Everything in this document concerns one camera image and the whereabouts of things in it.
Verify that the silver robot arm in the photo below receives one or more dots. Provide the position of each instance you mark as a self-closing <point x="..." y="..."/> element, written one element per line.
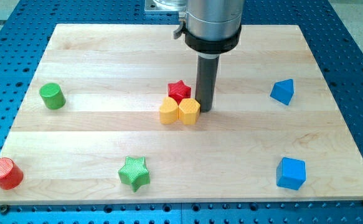
<point x="211" y="27"/>

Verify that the blue cube block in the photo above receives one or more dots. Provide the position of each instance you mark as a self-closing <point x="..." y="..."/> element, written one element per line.
<point x="291" y="173"/>

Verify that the metal base plate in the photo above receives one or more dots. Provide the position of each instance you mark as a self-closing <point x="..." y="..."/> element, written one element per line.
<point x="164" y="5"/>

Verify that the yellow hexagon block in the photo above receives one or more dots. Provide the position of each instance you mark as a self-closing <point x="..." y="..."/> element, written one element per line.
<point x="189" y="110"/>

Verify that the blue triangle block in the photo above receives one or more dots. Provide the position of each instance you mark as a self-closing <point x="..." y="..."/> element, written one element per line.
<point x="283" y="91"/>

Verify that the green cylinder block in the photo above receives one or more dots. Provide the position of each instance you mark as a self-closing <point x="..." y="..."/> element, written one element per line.
<point x="52" y="96"/>

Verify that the green star block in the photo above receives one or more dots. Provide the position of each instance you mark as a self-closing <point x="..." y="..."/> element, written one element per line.
<point x="134" y="173"/>

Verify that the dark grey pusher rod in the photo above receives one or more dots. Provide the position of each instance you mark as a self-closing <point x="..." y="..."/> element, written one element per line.
<point x="205" y="81"/>

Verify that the wooden board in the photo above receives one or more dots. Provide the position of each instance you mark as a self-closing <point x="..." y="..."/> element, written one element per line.
<point x="114" y="78"/>

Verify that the yellow heart block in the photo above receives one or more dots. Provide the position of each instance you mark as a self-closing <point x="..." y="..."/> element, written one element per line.
<point x="168" y="111"/>

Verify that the red cylinder block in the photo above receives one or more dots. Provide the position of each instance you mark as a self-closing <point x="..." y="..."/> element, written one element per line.
<point x="10" y="174"/>

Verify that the red star block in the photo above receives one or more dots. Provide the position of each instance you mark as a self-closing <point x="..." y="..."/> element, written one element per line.
<point x="178" y="91"/>

